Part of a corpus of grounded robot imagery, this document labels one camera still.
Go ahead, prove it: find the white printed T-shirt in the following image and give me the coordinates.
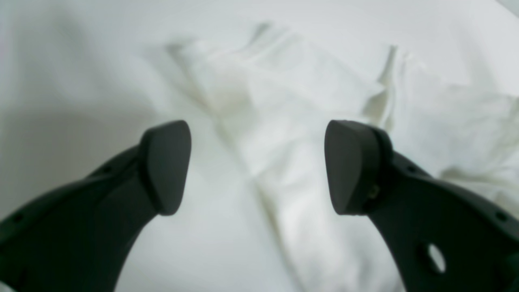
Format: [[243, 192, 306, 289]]
[[156, 24, 518, 292]]

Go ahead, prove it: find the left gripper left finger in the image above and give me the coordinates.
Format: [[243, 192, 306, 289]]
[[0, 120, 191, 292]]

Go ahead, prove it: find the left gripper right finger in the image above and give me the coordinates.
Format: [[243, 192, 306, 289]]
[[324, 120, 519, 292]]

